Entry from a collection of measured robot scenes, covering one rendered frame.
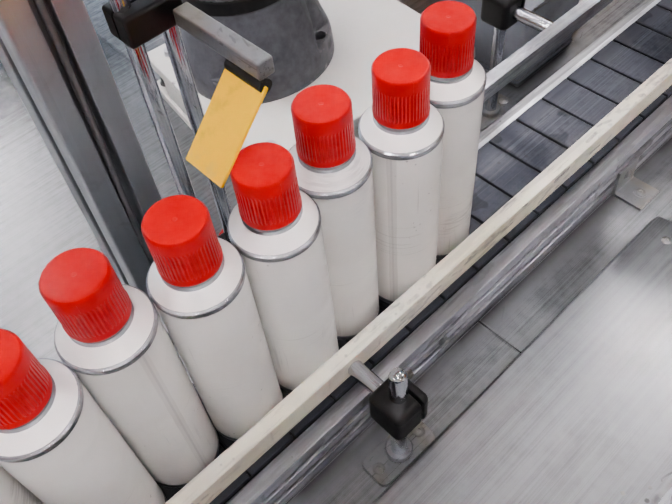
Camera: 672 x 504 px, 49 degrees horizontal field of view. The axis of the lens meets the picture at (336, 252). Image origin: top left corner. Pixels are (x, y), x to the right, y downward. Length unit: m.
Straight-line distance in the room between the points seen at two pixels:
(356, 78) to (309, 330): 0.32
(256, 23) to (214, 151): 0.32
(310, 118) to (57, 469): 0.21
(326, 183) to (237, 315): 0.09
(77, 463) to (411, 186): 0.24
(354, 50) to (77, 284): 0.47
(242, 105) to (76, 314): 0.12
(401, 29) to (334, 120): 0.39
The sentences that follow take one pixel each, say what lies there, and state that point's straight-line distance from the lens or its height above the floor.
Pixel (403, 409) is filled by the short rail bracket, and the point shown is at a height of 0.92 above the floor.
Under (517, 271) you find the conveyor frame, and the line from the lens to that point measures 0.62.
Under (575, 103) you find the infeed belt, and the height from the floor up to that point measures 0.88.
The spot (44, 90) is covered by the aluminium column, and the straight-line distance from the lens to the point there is 0.44.
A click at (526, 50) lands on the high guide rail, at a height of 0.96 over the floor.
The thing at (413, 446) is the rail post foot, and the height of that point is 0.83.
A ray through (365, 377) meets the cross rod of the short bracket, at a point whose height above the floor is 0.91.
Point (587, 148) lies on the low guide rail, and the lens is 0.63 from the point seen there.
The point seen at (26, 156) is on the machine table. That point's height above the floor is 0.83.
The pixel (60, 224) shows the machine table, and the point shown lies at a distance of 0.74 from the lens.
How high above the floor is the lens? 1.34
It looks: 52 degrees down
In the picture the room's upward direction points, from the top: 7 degrees counter-clockwise
